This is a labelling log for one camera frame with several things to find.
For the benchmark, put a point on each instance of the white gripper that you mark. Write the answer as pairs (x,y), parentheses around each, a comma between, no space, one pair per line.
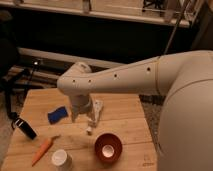
(80,104)

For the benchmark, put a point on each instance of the white ceramic cup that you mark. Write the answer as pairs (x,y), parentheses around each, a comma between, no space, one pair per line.
(61,160)

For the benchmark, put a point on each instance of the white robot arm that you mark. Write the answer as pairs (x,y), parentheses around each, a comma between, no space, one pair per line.
(185,132)

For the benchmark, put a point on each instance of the white game remote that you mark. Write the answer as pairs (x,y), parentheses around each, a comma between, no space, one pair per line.
(95,113)

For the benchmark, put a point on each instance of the blue sponge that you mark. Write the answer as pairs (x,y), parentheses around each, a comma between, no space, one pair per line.
(57,115)

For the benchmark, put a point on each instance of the orange carrot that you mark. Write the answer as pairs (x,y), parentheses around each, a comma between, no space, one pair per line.
(44,147)

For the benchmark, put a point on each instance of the red bowl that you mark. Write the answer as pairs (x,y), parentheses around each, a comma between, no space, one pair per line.
(108,148)

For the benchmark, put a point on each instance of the black stapler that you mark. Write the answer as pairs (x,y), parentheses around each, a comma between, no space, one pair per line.
(25,128)

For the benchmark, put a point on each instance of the white shelf board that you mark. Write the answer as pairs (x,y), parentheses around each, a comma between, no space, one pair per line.
(125,10)

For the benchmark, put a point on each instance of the metal pole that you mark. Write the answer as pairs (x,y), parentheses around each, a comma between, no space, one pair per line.
(181,14)

